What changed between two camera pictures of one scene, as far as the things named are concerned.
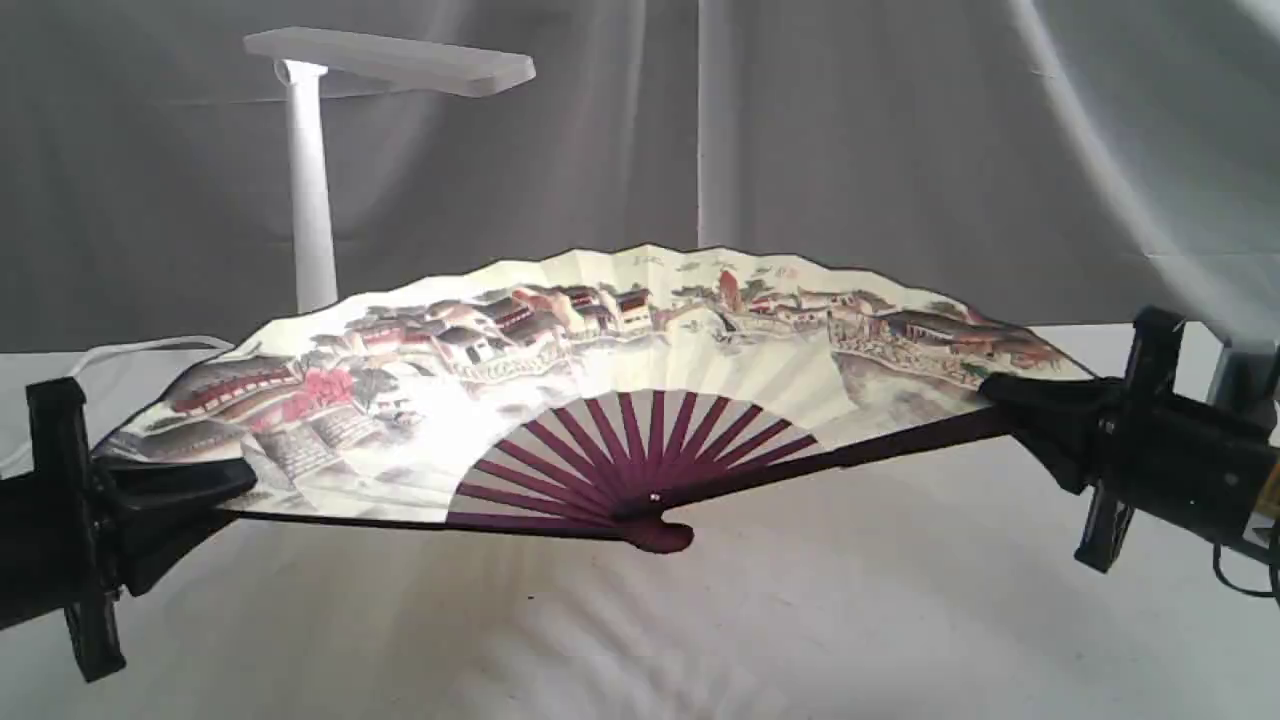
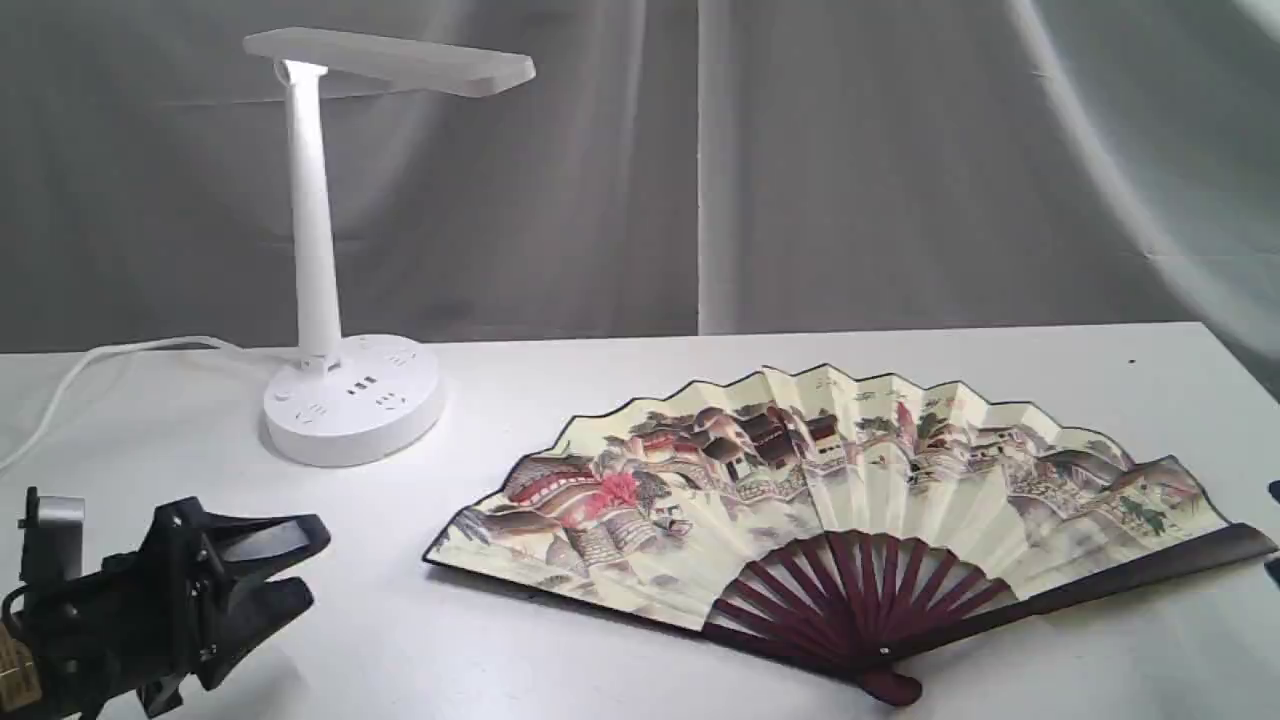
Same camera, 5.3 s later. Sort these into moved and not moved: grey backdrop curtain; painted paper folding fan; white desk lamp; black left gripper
Moved: black left gripper; painted paper folding fan
Not moved: grey backdrop curtain; white desk lamp
